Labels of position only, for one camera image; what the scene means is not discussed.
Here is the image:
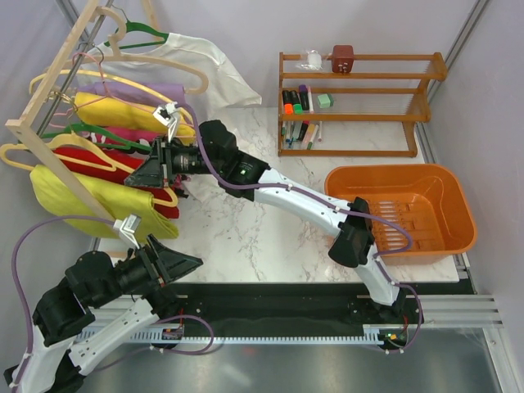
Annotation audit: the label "orange highlighter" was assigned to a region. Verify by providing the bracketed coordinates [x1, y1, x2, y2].
[282, 89, 294, 115]

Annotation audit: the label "beige wooden hanger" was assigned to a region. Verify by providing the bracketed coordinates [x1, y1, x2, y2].
[44, 6, 209, 94]

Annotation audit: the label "small white plastic item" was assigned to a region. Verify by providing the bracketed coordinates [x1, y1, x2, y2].
[296, 50, 323, 71]

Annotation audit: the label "green highlighter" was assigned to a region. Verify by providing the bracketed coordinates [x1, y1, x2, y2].
[289, 90, 303, 114]

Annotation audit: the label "green velvet hanger lower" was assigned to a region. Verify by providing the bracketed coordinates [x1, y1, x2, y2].
[41, 123, 151, 154]

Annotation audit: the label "cream plastic hanger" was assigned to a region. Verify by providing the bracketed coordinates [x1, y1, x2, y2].
[29, 69, 171, 104]

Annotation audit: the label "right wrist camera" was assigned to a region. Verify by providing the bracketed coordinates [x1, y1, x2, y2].
[153, 102, 181, 142]

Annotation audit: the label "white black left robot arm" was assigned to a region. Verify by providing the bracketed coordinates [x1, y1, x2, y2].
[4, 236, 203, 392]

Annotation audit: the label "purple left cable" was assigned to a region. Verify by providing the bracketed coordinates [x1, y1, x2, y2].
[11, 215, 120, 382]

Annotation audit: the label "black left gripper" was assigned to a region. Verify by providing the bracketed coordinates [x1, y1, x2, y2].
[93, 232, 205, 307]

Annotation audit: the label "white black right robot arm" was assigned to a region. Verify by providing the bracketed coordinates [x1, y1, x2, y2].
[124, 120, 405, 323]

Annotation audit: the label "wooden desk shelf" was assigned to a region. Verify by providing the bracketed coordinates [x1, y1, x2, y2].
[277, 52, 448, 158]

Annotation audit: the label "white t-shirt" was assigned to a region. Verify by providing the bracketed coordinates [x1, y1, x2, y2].
[102, 33, 262, 123]

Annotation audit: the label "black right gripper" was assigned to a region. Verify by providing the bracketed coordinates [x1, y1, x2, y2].
[124, 135, 222, 190]

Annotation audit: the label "brown cube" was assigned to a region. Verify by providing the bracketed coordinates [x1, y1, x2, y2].
[331, 44, 355, 75]

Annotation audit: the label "pink wire hanger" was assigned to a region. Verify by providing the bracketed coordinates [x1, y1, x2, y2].
[58, 52, 208, 127]

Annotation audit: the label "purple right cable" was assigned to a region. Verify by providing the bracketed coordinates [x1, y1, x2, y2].
[175, 102, 425, 353]

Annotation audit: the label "markers on lower shelf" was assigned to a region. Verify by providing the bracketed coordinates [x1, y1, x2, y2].
[280, 120, 323, 151]

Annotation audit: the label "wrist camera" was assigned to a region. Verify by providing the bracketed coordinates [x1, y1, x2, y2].
[153, 102, 181, 142]
[112, 215, 142, 249]

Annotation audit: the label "green eraser block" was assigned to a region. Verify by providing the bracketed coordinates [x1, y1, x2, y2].
[317, 93, 334, 109]

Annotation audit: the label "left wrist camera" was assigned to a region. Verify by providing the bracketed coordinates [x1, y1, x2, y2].
[112, 215, 142, 249]

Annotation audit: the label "orange plastic basket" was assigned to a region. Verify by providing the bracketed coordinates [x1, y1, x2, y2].
[324, 164, 477, 266]

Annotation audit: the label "wooden clothes rack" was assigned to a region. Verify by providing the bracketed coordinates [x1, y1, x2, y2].
[5, 0, 114, 228]

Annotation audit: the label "green velvet hanger top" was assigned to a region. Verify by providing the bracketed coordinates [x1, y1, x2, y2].
[119, 20, 169, 49]

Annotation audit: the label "yellow velvet hanger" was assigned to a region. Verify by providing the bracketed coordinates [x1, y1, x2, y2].
[1, 133, 178, 208]

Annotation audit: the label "purple cable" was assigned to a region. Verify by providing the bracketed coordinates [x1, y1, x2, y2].
[175, 102, 425, 353]
[11, 215, 120, 382]

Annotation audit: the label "pink patterned garment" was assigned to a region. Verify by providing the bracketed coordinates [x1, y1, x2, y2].
[78, 126, 159, 155]

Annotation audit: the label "purple garment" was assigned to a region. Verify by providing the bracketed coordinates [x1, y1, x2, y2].
[77, 81, 190, 109]

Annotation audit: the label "purple cap marker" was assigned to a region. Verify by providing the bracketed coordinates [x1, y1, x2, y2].
[299, 84, 309, 112]

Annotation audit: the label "pink white pen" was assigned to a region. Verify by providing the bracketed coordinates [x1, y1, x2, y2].
[306, 85, 314, 114]

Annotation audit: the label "yellow-green trousers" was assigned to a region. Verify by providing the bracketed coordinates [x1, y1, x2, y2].
[29, 163, 180, 241]

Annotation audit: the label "green velvet hanger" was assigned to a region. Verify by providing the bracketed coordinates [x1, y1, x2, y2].
[119, 20, 169, 49]
[41, 123, 151, 154]

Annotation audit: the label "cable tray rail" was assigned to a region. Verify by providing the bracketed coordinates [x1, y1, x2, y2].
[126, 325, 409, 346]

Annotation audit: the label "yellow garment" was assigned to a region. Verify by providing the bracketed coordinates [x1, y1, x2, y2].
[74, 92, 197, 144]

